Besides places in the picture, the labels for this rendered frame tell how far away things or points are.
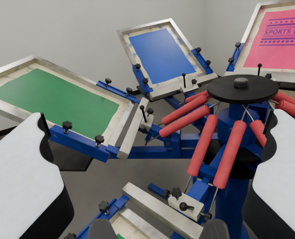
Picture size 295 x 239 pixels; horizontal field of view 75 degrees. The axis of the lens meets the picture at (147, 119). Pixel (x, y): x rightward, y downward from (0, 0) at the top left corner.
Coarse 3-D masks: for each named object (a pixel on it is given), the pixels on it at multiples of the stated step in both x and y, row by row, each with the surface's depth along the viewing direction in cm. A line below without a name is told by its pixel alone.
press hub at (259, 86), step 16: (224, 80) 101; (240, 80) 90; (256, 80) 94; (272, 80) 91; (224, 96) 86; (240, 96) 83; (256, 96) 81; (272, 96) 81; (224, 112) 106; (240, 112) 95; (224, 128) 99; (240, 144) 99; (256, 144) 100; (208, 160) 111; (240, 160) 92; (256, 160) 91; (240, 176) 98; (240, 192) 118; (224, 208) 131; (240, 208) 127; (240, 224) 139
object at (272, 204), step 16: (272, 112) 10; (272, 128) 10; (288, 128) 9; (272, 144) 8; (288, 144) 8; (272, 160) 7; (288, 160) 7; (256, 176) 6; (272, 176) 6; (288, 176) 6; (256, 192) 6; (272, 192) 6; (288, 192) 6; (256, 208) 6; (272, 208) 5; (288, 208) 5; (256, 224) 6; (272, 224) 6; (288, 224) 5
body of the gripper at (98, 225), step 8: (96, 224) 5; (104, 224) 5; (208, 224) 5; (216, 224) 5; (224, 224) 5; (88, 232) 5; (96, 232) 5; (104, 232) 5; (112, 232) 5; (208, 232) 5; (216, 232) 5; (224, 232) 5
